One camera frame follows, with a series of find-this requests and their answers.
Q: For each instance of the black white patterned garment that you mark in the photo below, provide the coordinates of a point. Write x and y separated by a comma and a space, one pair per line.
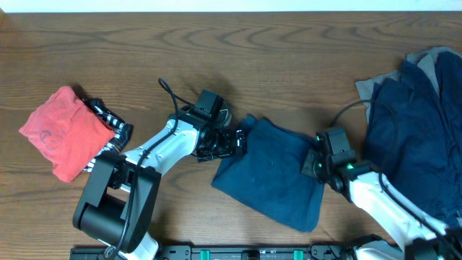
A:
115, 133

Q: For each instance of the grey garment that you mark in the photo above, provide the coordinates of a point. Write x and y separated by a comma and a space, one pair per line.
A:
426, 90

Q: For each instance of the dark blue denim shorts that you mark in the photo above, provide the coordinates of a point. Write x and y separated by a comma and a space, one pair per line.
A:
268, 177

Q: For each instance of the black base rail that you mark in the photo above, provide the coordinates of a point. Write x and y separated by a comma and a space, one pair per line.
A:
316, 251

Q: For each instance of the red folded garment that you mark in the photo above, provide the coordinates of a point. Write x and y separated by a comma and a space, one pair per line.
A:
67, 133

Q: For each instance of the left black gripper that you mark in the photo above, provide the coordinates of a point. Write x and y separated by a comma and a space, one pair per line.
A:
230, 137

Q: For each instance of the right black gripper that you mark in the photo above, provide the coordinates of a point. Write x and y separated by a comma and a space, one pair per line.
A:
307, 167

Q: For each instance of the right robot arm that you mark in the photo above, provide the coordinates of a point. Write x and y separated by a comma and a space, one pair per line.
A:
417, 235

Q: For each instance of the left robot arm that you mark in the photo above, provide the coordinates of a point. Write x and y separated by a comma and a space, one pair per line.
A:
118, 199

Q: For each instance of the dark blue garment pile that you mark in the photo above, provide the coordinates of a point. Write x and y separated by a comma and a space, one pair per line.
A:
424, 164

